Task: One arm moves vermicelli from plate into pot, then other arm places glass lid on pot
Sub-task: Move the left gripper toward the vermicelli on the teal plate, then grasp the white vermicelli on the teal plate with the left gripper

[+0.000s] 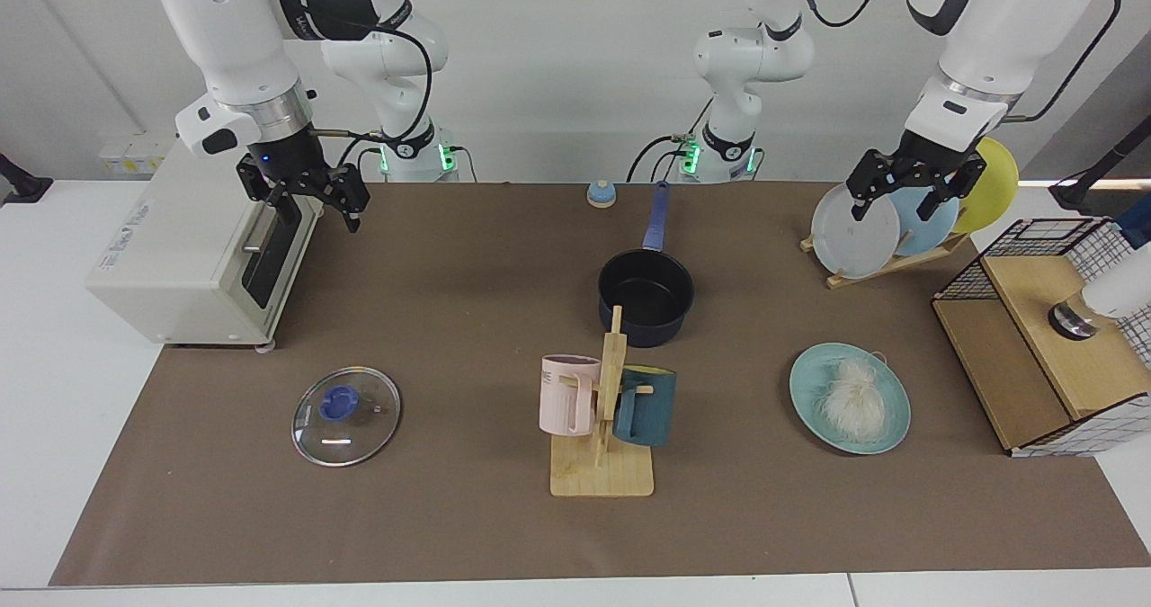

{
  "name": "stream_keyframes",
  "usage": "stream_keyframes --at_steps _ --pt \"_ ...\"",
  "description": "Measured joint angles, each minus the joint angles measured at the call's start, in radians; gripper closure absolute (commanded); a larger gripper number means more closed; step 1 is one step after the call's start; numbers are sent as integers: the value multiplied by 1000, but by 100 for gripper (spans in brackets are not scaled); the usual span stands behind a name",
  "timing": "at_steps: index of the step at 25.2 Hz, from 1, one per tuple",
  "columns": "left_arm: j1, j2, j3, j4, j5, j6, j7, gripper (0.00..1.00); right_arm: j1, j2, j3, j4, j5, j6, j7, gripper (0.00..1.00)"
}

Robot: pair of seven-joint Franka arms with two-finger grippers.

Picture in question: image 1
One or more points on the dark teal cup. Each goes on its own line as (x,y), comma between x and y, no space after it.
(649,409)

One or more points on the yellow plate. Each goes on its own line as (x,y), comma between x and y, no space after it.
(996,184)

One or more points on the small blue round thing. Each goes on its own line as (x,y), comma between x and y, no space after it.
(602,195)

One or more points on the white wall socket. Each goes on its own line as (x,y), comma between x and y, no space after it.
(135,153)

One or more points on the black stand foot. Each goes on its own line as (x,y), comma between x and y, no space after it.
(1079,193)
(27,186)

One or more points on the white vermicelli bundle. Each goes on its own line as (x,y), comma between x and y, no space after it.
(850,396)

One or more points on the light blue plate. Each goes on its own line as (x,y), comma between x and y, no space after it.
(928,234)

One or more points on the wooden cup stand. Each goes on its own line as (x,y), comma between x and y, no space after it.
(602,477)

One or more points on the wooden plate rack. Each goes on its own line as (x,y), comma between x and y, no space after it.
(899,265)

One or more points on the grey plate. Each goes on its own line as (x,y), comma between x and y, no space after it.
(854,245)

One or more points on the teal plate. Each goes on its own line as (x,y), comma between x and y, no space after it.
(807,405)

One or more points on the glass lid with blue knob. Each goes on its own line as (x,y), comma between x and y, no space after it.
(360,436)

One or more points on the pale toaster oven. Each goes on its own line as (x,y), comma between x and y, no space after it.
(171,256)

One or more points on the brown table cloth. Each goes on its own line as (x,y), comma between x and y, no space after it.
(450,517)

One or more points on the pink cup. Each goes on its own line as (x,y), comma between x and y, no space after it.
(562,400)

